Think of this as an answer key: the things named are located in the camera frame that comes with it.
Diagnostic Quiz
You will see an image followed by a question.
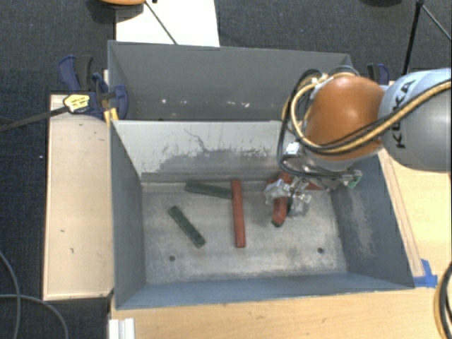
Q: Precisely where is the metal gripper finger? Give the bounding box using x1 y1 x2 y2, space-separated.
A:
289 188 314 218
264 182 290 206

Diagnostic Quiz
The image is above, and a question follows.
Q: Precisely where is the pale wood board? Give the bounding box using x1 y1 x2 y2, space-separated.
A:
42 93 116 302

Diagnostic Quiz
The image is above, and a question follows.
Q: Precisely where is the grey metal bin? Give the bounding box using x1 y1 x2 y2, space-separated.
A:
107 40 416 311

